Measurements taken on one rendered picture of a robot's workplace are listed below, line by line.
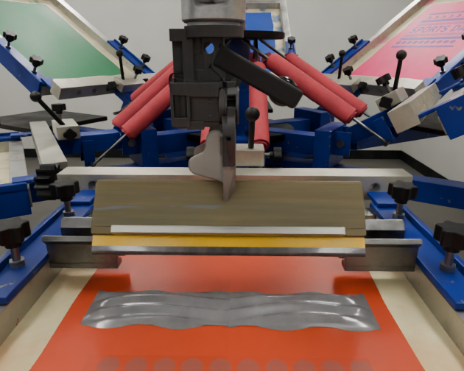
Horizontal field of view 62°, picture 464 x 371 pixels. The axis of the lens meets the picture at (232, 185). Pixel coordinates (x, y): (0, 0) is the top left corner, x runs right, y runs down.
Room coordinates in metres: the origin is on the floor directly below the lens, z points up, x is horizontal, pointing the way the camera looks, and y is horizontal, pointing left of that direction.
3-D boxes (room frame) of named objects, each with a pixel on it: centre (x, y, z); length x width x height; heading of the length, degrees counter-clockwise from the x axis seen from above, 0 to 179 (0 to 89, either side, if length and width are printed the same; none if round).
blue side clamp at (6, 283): (0.52, 0.28, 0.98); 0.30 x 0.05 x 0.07; 179
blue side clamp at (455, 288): (0.51, -0.28, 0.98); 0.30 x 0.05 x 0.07; 179
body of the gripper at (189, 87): (0.49, 0.03, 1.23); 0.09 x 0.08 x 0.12; 89
